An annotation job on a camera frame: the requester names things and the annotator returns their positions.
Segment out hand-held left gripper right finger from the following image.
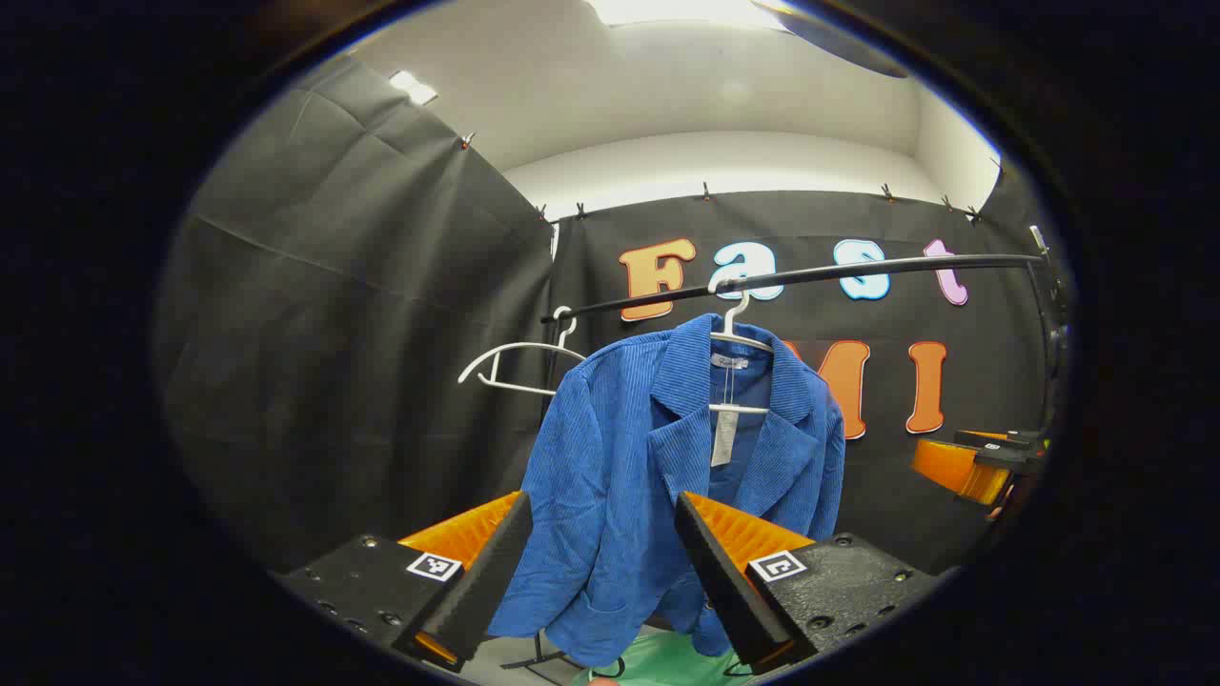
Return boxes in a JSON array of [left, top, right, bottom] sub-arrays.
[[674, 493, 954, 674]]

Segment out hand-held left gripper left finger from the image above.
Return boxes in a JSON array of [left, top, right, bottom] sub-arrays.
[[276, 491, 535, 673]]

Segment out green laundry hamper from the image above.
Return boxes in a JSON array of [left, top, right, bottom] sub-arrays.
[[572, 631, 754, 686]]

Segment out blue corduroy jacket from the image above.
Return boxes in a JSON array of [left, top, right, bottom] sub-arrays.
[[488, 313, 847, 668]]

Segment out black clothes rack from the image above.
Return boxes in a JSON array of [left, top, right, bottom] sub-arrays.
[[500, 226, 1070, 673]]

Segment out white clothes hanger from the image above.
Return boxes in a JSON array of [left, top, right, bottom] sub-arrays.
[[457, 305, 587, 396], [707, 270, 778, 415]]

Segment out black backdrop cloth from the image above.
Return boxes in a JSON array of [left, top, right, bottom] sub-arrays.
[[157, 52, 1068, 573]]

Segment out row of small cloth clips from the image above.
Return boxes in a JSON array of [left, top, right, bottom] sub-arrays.
[[460, 133, 1007, 225]]

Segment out small ceiling light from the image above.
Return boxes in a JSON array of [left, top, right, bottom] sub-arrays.
[[389, 70, 439, 106]]

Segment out long ceiling light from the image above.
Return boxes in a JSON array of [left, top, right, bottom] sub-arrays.
[[586, 0, 783, 28]]

